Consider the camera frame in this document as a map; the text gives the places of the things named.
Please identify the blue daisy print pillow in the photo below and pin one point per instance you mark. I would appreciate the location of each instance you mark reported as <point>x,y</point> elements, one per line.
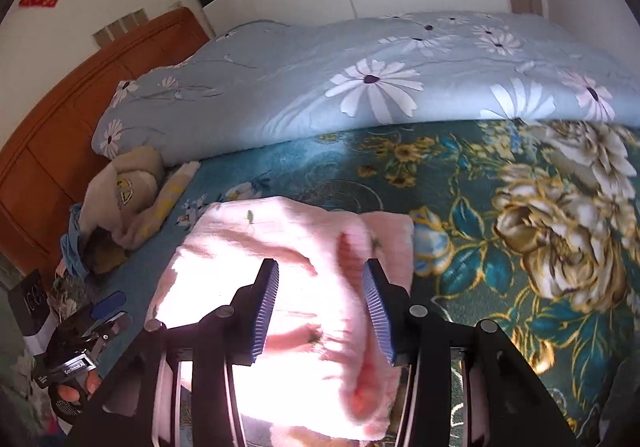
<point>125,112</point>

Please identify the wooden headboard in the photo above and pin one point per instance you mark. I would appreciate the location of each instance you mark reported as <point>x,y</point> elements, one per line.
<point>75,127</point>

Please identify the black box with white print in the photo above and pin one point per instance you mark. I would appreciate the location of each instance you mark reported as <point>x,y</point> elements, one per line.
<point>30,297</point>

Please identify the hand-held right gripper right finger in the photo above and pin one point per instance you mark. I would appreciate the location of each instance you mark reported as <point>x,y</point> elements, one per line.
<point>377,312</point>

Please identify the wall switch panel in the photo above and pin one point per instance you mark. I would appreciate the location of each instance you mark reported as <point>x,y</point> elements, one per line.
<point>120,27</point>

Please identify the yellow knit cloth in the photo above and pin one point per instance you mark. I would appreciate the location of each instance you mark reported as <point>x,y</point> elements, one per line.
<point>105,257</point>

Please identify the pink floral fleece pants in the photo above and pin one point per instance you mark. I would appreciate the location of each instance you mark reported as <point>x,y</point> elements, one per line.
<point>300,237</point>

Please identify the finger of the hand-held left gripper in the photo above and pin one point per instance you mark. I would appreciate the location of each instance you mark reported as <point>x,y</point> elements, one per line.
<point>112,324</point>
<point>107,303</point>

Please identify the blue daisy print quilt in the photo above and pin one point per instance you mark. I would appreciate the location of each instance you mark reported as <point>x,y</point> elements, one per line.
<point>350,77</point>

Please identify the person's left hand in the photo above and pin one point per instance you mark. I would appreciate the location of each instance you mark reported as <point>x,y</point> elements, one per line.
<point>75,389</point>

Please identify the blue t-shirt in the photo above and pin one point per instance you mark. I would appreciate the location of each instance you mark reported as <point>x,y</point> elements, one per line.
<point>72,247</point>

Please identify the grey floral pillow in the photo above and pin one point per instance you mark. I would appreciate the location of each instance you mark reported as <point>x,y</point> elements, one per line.
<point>67,292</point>

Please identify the beige fleece garment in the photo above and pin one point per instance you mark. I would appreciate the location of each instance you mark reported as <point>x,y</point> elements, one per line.
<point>125,187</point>

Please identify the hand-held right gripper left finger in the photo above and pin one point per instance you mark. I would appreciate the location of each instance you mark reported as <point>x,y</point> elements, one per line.
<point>265,312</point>

